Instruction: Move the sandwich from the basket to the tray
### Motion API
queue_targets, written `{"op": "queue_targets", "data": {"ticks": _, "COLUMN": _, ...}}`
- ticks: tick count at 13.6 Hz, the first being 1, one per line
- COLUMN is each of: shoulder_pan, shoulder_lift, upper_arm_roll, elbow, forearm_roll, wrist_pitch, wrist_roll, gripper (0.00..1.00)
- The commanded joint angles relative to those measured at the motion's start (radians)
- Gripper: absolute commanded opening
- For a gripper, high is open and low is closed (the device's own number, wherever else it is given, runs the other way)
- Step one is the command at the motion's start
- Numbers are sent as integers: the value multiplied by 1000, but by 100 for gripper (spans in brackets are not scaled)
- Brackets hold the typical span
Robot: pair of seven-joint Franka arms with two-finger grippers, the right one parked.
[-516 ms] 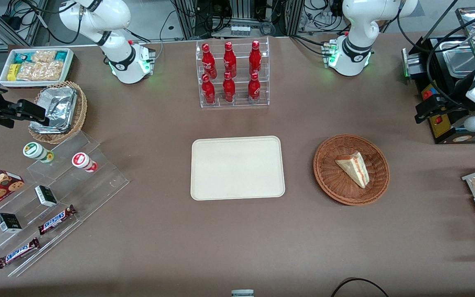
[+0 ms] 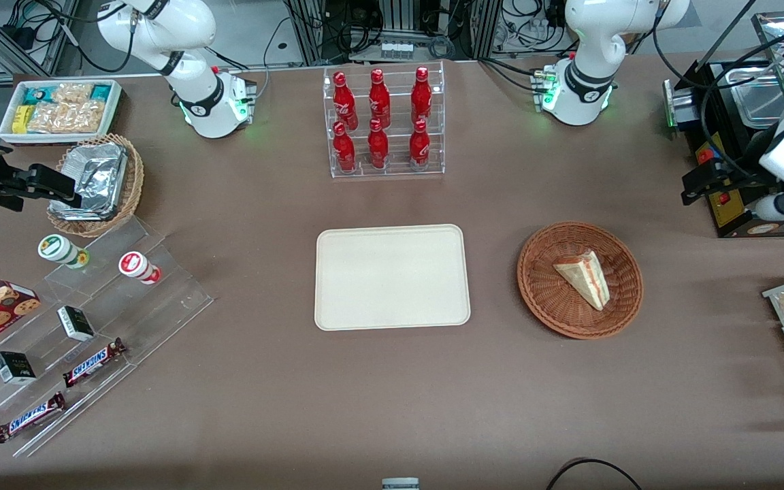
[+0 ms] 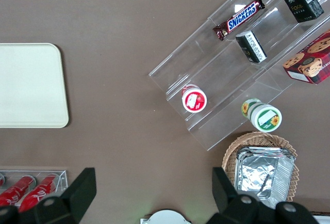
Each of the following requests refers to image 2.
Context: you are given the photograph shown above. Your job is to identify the green lid white cup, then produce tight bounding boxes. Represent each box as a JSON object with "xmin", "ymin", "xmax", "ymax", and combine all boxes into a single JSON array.
[{"xmin": 37, "ymin": 234, "xmax": 90, "ymax": 270}]

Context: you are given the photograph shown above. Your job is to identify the silver foil pack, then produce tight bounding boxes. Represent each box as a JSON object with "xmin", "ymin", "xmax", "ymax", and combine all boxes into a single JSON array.
[
  {"xmin": 48, "ymin": 184, "xmax": 118, "ymax": 221},
  {"xmin": 71, "ymin": 143, "xmax": 129, "ymax": 206}
]

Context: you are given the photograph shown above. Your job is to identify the cream plastic tray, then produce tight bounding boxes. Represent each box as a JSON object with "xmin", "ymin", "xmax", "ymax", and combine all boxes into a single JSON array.
[{"xmin": 314, "ymin": 224, "xmax": 472, "ymax": 331}]

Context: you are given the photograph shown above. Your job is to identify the oval brown wicker basket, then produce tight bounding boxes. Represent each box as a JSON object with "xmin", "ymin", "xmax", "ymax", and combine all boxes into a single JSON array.
[{"xmin": 46, "ymin": 133, "xmax": 145, "ymax": 238}]

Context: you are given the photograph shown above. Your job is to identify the red soda bottle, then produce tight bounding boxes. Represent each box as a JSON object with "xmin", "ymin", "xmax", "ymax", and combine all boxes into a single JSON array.
[
  {"xmin": 367, "ymin": 118, "xmax": 389, "ymax": 169},
  {"xmin": 409, "ymin": 119, "xmax": 431, "ymax": 167},
  {"xmin": 333, "ymin": 71, "xmax": 359, "ymax": 130},
  {"xmin": 333, "ymin": 121, "xmax": 357, "ymax": 173},
  {"xmin": 369, "ymin": 68, "xmax": 391, "ymax": 129},
  {"xmin": 411, "ymin": 66, "xmax": 432, "ymax": 125}
]

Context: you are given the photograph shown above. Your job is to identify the black cable on table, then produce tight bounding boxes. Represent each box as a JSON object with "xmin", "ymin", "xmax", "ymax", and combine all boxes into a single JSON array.
[{"xmin": 545, "ymin": 458, "xmax": 644, "ymax": 490}]

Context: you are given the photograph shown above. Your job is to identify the clear acrylic bottle rack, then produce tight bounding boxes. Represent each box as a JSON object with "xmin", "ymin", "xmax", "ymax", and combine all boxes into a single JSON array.
[{"xmin": 323, "ymin": 60, "xmax": 446, "ymax": 179}]

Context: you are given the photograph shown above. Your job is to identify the grey block with green light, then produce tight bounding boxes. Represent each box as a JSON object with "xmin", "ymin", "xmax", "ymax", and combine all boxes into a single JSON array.
[{"xmin": 663, "ymin": 78, "xmax": 700, "ymax": 140}]

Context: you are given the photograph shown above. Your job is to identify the triangle sandwich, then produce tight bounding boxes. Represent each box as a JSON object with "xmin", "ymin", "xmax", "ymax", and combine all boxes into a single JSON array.
[{"xmin": 554, "ymin": 250, "xmax": 610, "ymax": 312}]

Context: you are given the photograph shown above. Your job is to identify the steel pan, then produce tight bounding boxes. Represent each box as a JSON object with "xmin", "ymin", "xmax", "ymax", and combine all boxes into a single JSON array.
[{"xmin": 722, "ymin": 65, "xmax": 784, "ymax": 130}]

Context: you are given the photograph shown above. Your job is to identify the round brown wicker basket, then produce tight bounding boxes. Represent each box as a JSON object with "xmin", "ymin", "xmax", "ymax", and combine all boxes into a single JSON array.
[{"xmin": 517, "ymin": 221, "xmax": 644, "ymax": 340}]

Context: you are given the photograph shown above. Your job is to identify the clear acrylic stepped display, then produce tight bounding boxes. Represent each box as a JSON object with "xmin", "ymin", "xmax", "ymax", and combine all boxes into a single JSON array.
[{"xmin": 0, "ymin": 216, "xmax": 214, "ymax": 458}]

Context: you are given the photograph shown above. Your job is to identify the small black box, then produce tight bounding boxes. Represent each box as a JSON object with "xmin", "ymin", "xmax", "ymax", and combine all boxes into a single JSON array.
[
  {"xmin": 0, "ymin": 351, "xmax": 37, "ymax": 385},
  {"xmin": 57, "ymin": 306, "xmax": 95, "ymax": 342}
]

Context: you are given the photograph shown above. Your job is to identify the Snickers bar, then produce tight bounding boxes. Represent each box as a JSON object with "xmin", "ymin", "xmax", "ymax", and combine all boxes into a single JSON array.
[
  {"xmin": 0, "ymin": 391, "xmax": 67, "ymax": 444},
  {"xmin": 62, "ymin": 338, "xmax": 127, "ymax": 389}
]

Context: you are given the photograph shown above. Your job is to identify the black food warmer machine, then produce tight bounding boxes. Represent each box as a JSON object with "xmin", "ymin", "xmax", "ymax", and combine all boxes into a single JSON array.
[{"xmin": 664, "ymin": 58, "xmax": 784, "ymax": 239}]

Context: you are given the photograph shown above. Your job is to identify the white power strip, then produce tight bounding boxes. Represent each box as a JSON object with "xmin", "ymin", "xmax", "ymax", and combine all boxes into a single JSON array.
[{"xmin": 378, "ymin": 39, "xmax": 414, "ymax": 61}]

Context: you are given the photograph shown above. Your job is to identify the aluminium frame rack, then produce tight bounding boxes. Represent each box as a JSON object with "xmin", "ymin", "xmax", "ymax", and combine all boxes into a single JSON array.
[{"xmin": 283, "ymin": 0, "xmax": 502, "ymax": 65}]

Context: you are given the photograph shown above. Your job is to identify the black cable loop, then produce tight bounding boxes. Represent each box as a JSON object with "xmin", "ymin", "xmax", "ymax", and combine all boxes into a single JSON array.
[{"xmin": 652, "ymin": 0, "xmax": 784, "ymax": 179}]

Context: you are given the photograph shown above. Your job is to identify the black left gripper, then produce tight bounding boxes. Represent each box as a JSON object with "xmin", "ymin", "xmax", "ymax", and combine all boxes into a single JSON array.
[{"xmin": 680, "ymin": 126, "xmax": 784, "ymax": 206}]

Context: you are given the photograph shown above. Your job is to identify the white rectangular snack bin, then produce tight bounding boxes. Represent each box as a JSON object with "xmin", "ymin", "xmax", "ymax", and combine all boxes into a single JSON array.
[{"xmin": 0, "ymin": 79, "xmax": 123, "ymax": 145}]

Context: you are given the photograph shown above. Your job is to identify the red lid white cup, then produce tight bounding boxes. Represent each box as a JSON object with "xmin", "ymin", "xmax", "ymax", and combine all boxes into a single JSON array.
[{"xmin": 118, "ymin": 251, "xmax": 162, "ymax": 285}]

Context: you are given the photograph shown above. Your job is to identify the clear bag of crackers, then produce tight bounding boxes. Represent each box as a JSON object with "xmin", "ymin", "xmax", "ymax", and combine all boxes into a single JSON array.
[
  {"xmin": 52, "ymin": 83, "xmax": 94, "ymax": 105},
  {"xmin": 27, "ymin": 101, "xmax": 105, "ymax": 134}
]

